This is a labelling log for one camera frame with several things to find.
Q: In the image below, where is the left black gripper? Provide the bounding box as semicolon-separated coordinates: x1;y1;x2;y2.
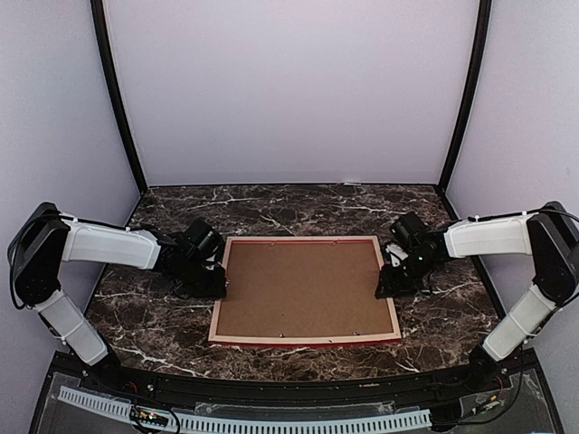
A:
179;258;227;300

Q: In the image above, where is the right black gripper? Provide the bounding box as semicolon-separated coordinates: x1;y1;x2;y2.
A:
375;251;438;297

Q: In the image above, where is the brown cardboard backing board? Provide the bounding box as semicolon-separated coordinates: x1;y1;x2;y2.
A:
214;239;394;337

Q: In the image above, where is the red wooden picture frame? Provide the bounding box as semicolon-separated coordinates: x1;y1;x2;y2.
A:
206;233;403;348

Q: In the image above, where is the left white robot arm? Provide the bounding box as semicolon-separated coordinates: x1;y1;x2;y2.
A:
6;202;227;394

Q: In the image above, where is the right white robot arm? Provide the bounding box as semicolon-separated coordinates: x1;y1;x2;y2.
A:
375;201;578;392

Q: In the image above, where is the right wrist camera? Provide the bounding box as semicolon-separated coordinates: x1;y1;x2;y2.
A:
384;212;429;267

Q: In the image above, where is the black front rail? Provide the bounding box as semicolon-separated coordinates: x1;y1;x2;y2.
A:
76;352;498;410

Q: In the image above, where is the white slotted cable duct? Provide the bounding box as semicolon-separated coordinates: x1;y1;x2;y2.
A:
57;386;432;433

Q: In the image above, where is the right black corner post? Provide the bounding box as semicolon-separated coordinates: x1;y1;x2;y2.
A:
437;0;492;194

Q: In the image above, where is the black corner post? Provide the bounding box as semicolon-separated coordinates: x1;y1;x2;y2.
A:
90;0;148;195
437;0;492;194

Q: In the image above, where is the left black corner post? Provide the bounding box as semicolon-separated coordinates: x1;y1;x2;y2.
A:
90;0;148;195

